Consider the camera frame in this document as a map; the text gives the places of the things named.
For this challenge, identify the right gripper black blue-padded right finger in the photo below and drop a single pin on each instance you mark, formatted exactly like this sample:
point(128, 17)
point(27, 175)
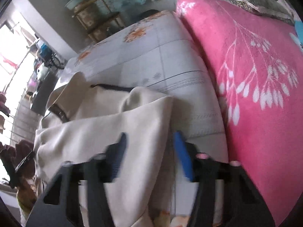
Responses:
point(220, 184)

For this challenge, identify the wooden chair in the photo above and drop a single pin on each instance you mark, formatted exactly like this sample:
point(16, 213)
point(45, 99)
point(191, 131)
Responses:
point(98, 26)

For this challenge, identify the light blue basin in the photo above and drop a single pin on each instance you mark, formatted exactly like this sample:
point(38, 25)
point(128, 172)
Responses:
point(72, 4)

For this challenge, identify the beige zip jacket black trim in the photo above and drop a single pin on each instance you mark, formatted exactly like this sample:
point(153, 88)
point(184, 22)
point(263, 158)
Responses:
point(83, 120)

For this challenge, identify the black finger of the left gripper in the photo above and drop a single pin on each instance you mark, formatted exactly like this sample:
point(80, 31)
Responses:
point(25, 169)

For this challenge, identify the black low cabinet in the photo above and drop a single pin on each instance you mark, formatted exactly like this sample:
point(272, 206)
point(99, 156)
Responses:
point(46, 87)

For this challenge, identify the floral grey bed sheet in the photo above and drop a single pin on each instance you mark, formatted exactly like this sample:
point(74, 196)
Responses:
point(156, 81)

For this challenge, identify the pink floral fleece blanket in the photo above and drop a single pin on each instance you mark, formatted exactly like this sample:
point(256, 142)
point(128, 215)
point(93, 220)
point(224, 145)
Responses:
point(255, 63)

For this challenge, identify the grey knitted blanket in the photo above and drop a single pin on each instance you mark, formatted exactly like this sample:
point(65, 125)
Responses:
point(277, 9)

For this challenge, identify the turquoise cartoon blanket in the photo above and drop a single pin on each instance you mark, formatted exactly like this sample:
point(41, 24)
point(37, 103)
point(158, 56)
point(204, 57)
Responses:
point(298, 38)

